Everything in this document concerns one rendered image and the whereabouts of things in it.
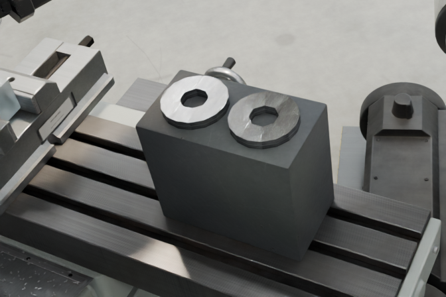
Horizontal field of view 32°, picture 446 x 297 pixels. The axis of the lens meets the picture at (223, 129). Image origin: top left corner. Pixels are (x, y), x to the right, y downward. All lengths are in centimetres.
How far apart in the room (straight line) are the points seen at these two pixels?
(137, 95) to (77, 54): 33
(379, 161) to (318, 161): 64
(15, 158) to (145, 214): 23
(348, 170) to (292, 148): 95
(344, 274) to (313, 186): 12
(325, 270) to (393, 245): 10
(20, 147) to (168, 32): 188
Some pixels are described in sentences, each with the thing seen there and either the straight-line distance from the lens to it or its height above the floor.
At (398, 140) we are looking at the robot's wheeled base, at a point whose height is 59.
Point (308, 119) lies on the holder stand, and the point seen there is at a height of 112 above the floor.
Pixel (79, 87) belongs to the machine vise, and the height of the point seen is 98.
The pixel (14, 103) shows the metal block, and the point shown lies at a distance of 125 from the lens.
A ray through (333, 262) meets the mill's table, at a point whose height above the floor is 94.
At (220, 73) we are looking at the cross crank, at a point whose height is 69.
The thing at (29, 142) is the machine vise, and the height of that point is 98.
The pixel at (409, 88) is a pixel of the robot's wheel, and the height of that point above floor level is 60.
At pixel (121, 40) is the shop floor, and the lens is 309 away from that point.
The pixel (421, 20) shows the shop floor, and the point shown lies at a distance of 297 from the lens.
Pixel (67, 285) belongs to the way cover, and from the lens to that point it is 119.
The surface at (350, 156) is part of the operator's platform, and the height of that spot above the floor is 40.
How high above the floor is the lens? 179
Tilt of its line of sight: 44 degrees down
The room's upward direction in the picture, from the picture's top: 12 degrees counter-clockwise
